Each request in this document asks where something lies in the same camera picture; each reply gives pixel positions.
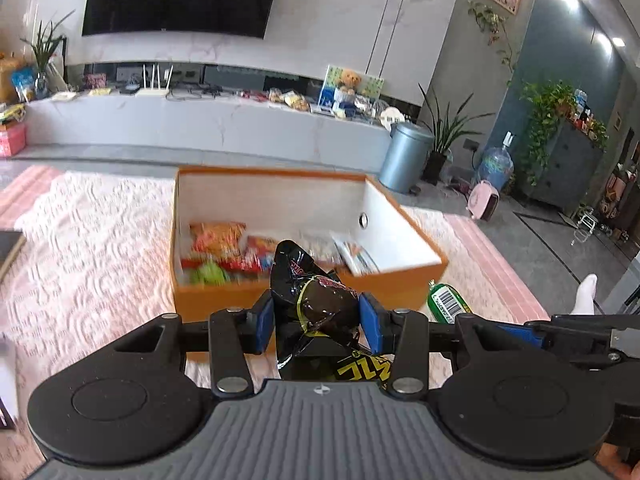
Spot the green sausage snack pack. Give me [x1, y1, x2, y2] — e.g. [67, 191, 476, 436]
[426, 282, 472, 324]

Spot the green bean snack pack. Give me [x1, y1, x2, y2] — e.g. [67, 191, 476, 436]
[181, 259, 231, 286]

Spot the red noodle snack bag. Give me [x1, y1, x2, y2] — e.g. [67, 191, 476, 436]
[219, 235, 279, 274]

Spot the white gluten stick pack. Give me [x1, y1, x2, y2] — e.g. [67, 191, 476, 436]
[333, 237, 380, 276]

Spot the black yellow snack bag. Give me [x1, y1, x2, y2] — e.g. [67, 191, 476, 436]
[270, 240, 402, 385]

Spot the Mimi shrimp stick bag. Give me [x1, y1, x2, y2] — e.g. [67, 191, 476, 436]
[190, 221, 246, 261]

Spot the clear quail egg pack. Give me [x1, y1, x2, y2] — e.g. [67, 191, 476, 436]
[297, 231, 344, 269]

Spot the person leg white sock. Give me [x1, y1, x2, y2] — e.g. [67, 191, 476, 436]
[570, 274, 598, 315]

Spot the orange cardboard box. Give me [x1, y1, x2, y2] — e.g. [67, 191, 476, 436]
[169, 167, 449, 322]

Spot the pink small heater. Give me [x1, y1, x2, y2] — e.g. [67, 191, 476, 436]
[466, 180, 500, 221]

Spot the grey cabinet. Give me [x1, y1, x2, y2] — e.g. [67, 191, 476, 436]
[518, 122, 603, 214]

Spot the pink lace tablecloth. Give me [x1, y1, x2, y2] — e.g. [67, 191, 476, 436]
[1, 166, 549, 479]

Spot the blue water jug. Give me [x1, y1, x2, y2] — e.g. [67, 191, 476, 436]
[477, 131, 514, 192]

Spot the grey metal trash bin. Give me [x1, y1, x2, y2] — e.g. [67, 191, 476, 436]
[378, 122, 435, 194]

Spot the potted long-leaf plant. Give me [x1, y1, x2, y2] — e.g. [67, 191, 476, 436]
[416, 84, 494, 185]

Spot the climbing green plant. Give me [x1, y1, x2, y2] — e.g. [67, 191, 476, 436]
[521, 80, 577, 188]

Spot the black notebook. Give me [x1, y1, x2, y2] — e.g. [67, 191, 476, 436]
[0, 230, 26, 281]

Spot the white wifi router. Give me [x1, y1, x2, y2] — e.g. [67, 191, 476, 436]
[134, 64, 174, 98]

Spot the teddy bear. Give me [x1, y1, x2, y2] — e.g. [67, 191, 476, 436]
[334, 68, 361, 103]

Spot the pink storage box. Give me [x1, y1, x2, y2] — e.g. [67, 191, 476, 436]
[0, 122, 27, 158]

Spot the left potted plant vase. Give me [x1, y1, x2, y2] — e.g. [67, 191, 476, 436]
[21, 11, 74, 100]

